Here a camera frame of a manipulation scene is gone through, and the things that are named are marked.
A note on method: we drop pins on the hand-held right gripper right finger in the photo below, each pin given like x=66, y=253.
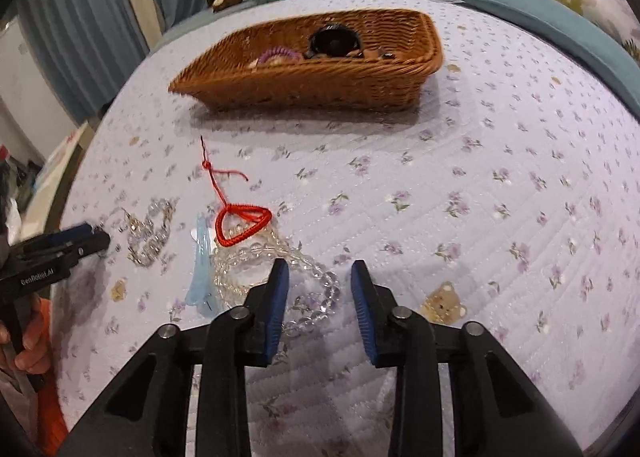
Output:
x=361, y=304

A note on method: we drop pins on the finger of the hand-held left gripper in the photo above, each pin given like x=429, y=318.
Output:
x=80, y=239

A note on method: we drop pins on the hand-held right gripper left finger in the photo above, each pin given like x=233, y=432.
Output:
x=278, y=298

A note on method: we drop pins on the brown wicker basket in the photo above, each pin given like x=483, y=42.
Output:
x=320, y=62

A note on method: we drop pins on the person's left hand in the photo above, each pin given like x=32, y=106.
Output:
x=27, y=332

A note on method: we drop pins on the light blue hair clip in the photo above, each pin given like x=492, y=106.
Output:
x=200, y=267

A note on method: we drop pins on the floral quilted bedspread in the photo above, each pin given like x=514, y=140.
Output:
x=425, y=187

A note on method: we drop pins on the blue curtain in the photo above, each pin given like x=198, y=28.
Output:
x=90, y=12

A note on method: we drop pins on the black round hair accessory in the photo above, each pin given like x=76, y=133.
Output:
x=332, y=41

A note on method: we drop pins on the teal blanket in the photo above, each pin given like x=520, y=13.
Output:
x=525, y=7

